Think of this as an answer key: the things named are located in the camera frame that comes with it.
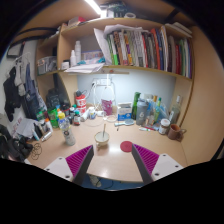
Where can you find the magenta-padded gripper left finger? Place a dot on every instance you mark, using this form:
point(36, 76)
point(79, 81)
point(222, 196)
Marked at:
point(78, 160)

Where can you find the pale blue hairbrush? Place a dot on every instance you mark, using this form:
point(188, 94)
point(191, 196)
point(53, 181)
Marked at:
point(125, 123)

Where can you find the brown mug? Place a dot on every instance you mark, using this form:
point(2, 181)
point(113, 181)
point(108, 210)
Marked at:
point(174, 132)

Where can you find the blue and white carton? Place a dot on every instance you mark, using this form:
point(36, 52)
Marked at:
point(124, 112)

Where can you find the black appliance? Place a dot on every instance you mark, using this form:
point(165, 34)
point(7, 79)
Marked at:
point(53, 98)

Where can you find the white bottle orange cap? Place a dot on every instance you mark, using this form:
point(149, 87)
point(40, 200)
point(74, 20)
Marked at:
point(48, 126)

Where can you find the white wall socket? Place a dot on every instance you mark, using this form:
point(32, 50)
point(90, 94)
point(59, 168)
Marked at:
point(101, 82)

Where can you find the black bag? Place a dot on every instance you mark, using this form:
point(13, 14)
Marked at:
point(13, 145)

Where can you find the flat round red coaster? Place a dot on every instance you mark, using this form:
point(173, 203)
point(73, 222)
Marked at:
point(126, 146)

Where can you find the clear drink bottle yellow cap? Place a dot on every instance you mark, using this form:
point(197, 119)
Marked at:
point(68, 133)

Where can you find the silver can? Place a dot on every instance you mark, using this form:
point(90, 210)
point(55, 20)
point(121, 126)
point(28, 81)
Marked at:
point(46, 136)

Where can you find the slim bottle orange top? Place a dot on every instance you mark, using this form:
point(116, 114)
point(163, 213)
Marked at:
point(152, 111)

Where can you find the cream round cup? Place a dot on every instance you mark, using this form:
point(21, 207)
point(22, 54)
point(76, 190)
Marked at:
point(101, 140)

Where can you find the dark hanging clothes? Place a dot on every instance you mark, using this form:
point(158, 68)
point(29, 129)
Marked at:
point(20, 93)

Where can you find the magenta pouch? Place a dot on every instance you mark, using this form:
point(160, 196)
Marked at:
point(107, 107)

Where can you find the grey shaker bottle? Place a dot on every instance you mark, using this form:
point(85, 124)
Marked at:
point(141, 113)

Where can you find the wooden shelf unit with books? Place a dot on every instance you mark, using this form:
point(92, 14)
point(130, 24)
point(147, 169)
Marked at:
point(166, 50)

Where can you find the thin stirring stick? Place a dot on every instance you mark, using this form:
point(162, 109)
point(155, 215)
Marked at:
point(104, 131)

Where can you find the bright tube light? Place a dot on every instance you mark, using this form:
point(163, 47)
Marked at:
point(93, 6)

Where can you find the small dark bottle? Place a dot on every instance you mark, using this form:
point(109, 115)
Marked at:
point(77, 119)

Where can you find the red and white canister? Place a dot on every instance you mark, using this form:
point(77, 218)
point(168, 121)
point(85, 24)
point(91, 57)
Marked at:
point(81, 102)

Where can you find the brown jar white lid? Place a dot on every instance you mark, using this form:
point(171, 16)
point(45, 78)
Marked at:
point(164, 127)

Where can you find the green canister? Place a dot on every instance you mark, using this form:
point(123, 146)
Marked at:
point(52, 112)
point(53, 122)

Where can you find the tall green bottle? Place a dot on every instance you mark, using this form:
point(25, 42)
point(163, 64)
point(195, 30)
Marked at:
point(136, 103)

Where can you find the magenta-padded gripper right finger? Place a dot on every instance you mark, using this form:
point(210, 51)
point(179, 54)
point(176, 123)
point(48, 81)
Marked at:
point(146, 158)

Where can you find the tall clear glass bottle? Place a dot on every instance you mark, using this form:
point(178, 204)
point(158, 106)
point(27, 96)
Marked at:
point(175, 113)

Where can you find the black tube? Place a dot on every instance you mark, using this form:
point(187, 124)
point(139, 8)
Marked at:
point(37, 131)

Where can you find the white paper sheet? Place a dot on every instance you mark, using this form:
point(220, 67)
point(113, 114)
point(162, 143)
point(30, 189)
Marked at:
point(26, 127)

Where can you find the slim bottle green top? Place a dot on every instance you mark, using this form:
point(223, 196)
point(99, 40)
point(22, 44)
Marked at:
point(158, 111)

